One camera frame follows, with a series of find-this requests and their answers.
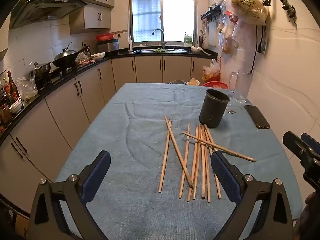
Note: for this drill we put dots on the red plastic basin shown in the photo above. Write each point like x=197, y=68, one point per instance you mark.
x=104, y=37

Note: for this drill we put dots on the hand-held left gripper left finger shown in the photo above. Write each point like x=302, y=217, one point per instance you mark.
x=98, y=172

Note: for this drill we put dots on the beige kitchen cabinets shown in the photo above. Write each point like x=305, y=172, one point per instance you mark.
x=95, y=17
x=147, y=70

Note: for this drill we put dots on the person's right hand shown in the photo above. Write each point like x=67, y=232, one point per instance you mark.
x=311, y=205

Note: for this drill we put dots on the black cylindrical utensil holder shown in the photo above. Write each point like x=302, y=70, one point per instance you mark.
x=212, y=110

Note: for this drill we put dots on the small white bowl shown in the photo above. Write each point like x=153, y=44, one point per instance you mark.
x=15, y=106

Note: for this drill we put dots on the black gas stove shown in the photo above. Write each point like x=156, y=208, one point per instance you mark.
x=45, y=81

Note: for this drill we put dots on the wall power outlet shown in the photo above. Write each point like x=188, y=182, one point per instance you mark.
x=263, y=46

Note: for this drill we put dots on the white ladle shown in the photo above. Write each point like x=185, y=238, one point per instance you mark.
x=198, y=50

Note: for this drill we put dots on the black kitchen countertop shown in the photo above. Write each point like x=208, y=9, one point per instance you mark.
x=120, y=54

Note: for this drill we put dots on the green detergent bottle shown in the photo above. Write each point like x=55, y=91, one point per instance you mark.
x=188, y=40

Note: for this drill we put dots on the dark countertop chopstick holder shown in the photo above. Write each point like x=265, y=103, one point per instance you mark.
x=201, y=42

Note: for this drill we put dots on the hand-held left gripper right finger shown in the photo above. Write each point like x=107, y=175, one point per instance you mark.
x=223, y=173

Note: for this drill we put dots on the steel cooking pot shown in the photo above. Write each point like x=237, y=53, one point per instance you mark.
x=42, y=70

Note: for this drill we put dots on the crumpled clear plastic bag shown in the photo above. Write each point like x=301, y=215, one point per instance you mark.
x=27, y=88

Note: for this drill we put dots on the white cutting board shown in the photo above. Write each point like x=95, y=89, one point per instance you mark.
x=212, y=33

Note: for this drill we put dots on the black smartphone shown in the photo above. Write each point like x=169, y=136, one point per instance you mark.
x=257, y=117

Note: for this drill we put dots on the steel kitchen sink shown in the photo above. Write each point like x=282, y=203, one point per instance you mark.
x=175, y=50

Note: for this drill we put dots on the beige lower kitchen cabinets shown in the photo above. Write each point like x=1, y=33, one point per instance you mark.
x=147, y=70

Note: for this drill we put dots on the black wok with lid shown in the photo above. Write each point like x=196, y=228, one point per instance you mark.
x=65, y=57

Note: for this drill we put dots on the blue towel table cover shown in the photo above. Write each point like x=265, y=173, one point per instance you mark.
x=140, y=110

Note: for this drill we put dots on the chrome sink faucet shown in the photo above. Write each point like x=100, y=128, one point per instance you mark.
x=164, y=40

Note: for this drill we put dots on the white round container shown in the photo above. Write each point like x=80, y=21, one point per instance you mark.
x=178, y=81

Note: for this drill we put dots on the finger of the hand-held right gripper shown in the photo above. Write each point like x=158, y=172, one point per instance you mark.
x=311, y=141
x=293, y=143

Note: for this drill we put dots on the black wall rack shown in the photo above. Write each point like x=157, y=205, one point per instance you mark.
x=210, y=12

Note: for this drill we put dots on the wide white bowl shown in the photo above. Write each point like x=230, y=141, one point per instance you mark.
x=98, y=56

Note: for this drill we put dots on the bunch of wooden chopsticks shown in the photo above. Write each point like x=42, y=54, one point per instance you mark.
x=203, y=170

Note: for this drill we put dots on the black clamp tool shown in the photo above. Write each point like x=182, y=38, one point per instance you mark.
x=287, y=6

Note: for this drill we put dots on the white slim bottle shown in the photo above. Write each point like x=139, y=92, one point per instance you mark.
x=130, y=45

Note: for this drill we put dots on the clear bag with pink contents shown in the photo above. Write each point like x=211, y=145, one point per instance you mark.
x=83, y=58

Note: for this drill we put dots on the hanging clear plastic bags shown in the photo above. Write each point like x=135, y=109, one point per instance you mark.
x=237, y=35

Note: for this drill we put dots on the yellow plastic bag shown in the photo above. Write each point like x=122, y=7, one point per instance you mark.
x=193, y=81

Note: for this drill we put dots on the steel rice cooker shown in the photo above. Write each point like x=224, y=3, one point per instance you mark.
x=107, y=46

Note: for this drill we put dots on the grey range hood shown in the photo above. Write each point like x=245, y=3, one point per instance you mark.
x=47, y=7

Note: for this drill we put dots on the clear glass pitcher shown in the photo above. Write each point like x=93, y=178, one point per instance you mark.
x=242, y=87

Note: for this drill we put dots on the hanging yellowish plastic bag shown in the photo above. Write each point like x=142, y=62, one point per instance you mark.
x=250, y=5

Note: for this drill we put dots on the orange plastic bags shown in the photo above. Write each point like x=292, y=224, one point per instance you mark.
x=212, y=72

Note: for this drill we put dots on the group of sauce bottles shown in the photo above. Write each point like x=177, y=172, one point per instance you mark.
x=10, y=90

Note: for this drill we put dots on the green dish cloth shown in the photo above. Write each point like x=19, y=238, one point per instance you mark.
x=159, y=50

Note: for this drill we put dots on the small metal keys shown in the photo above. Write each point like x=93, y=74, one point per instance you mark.
x=231, y=111

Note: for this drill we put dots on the beige upper kitchen cabinets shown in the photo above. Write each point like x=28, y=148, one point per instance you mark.
x=95, y=17

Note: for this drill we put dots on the red plastic basket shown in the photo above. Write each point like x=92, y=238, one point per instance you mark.
x=215, y=84

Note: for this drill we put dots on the kitchen window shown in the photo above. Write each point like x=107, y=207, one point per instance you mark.
x=175, y=15

